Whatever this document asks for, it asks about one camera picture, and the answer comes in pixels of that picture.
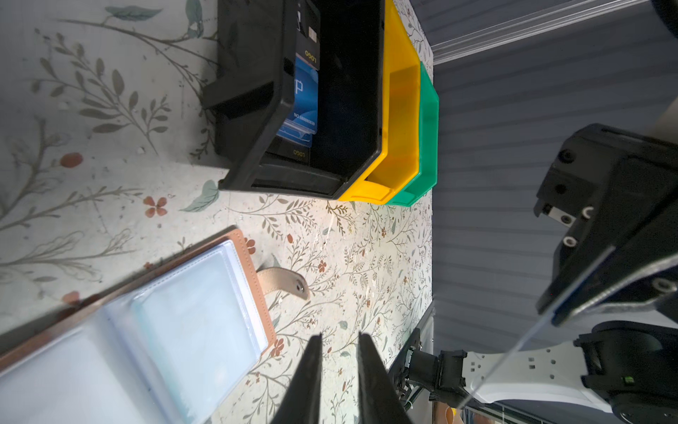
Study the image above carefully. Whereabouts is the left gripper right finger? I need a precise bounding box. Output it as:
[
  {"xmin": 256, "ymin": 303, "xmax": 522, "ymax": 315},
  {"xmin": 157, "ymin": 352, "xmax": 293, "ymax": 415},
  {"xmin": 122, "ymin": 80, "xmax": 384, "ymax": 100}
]
[{"xmin": 357, "ymin": 333, "xmax": 411, "ymax": 424}]

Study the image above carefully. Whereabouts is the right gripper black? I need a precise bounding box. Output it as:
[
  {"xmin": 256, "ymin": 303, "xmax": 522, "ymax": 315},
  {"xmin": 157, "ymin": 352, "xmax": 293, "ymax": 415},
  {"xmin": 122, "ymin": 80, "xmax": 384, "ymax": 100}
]
[{"xmin": 534, "ymin": 124, "xmax": 677, "ymax": 326}]

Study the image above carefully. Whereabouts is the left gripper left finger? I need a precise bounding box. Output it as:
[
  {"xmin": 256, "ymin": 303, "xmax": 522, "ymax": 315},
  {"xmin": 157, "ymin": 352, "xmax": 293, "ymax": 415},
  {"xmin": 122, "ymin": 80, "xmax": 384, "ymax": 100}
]
[{"xmin": 270, "ymin": 334, "xmax": 322, "ymax": 424}]

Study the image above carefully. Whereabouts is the blue card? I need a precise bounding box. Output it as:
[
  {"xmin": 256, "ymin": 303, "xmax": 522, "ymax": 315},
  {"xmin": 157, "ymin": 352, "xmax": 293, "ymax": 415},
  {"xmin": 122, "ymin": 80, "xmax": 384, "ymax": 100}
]
[
  {"xmin": 276, "ymin": 57, "xmax": 319, "ymax": 148},
  {"xmin": 457, "ymin": 246, "xmax": 616, "ymax": 408}
]

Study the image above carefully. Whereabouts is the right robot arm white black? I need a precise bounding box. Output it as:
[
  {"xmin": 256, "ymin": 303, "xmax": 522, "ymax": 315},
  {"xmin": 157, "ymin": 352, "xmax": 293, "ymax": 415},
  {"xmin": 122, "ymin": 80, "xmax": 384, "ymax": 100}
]
[{"xmin": 388, "ymin": 124, "xmax": 677, "ymax": 423}]

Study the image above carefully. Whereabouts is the yellow plastic bin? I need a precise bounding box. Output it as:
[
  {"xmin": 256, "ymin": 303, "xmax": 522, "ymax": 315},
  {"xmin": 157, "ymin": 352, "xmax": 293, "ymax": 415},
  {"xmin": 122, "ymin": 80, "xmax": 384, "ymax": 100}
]
[{"xmin": 339, "ymin": 1, "xmax": 421, "ymax": 205}]

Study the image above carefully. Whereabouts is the green plastic bin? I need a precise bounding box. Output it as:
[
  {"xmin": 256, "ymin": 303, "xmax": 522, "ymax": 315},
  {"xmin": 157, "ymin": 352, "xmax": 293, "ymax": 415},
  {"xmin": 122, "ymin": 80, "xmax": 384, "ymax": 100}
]
[{"xmin": 388, "ymin": 62, "xmax": 440, "ymax": 207}]

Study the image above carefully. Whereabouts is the black plastic bin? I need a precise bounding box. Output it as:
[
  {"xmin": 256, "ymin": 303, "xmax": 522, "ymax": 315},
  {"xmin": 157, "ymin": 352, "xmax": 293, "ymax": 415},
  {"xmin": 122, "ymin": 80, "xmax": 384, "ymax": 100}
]
[{"xmin": 202, "ymin": 1, "xmax": 386, "ymax": 200}]

